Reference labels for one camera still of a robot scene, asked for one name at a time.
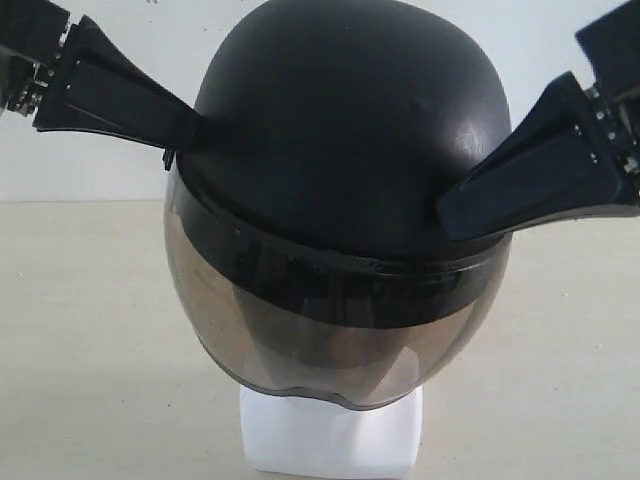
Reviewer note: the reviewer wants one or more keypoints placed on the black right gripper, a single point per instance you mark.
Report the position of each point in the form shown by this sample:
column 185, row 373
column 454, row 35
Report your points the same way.
column 575, row 155

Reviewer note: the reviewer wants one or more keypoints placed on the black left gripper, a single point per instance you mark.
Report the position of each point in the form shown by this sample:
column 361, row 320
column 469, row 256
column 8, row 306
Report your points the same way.
column 79, row 81

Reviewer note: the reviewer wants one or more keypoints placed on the black helmet with tinted visor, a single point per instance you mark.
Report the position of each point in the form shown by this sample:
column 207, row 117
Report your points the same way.
column 303, row 243

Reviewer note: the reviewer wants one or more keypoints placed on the white mannequin head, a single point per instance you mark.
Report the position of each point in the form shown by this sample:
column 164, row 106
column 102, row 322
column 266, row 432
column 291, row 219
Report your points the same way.
column 310, row 438

